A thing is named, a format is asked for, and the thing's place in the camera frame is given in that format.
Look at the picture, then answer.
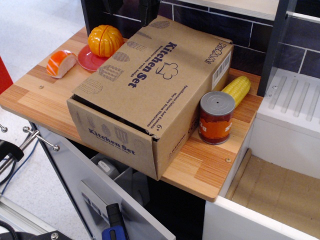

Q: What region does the black cable bottom left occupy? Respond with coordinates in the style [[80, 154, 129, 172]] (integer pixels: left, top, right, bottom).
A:
[[0, 219, 18, 240]]

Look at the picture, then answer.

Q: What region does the grey box under counter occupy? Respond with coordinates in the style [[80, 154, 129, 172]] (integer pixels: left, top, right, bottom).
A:
[[90, 153, 150, 206]]

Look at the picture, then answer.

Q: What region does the white cabinet door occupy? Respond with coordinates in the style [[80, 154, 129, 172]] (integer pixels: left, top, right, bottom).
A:
[[32, 124, 176, 240]]

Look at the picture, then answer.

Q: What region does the orange toy soup can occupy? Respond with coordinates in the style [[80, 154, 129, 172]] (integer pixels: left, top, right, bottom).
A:
[[199, 91, 236, 145]]

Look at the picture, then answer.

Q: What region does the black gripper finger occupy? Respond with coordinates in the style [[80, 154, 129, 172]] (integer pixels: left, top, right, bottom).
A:
[[102, 0, 124, 15], [138, 0, 160, 27]]

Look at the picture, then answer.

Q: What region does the red toy plate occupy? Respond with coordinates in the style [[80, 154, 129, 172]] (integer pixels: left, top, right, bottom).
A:
[[77, 44, 109, 72]]

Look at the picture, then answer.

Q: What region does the brown cardboard kitchen set box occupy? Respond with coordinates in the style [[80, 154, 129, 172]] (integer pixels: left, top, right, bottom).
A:
[[67, 16, 234, 180]]

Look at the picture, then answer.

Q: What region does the black blue tool handle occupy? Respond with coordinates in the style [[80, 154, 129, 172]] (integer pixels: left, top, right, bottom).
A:
[[101, 203, 129, 240]]

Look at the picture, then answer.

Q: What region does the blue cable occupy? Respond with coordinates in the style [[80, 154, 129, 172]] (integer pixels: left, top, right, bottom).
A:
[[0, 139, 40, 196]]

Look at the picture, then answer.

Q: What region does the orange white salmon sushi toy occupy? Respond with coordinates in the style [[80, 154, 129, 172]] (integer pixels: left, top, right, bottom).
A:
[[46, 50, 77, 79]]

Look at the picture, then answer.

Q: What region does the yellow toy corn cob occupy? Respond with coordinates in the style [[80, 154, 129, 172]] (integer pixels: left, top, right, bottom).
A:
[[222, 76, 251, 108]]

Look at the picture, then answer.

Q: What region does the white sink unit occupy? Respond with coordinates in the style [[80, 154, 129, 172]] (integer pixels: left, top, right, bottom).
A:
[[202, 69, 320, 240]]

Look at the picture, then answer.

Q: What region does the orange toy pumpkin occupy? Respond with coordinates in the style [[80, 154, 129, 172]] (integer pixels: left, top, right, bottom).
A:
[[87, 25, 124, 58]]

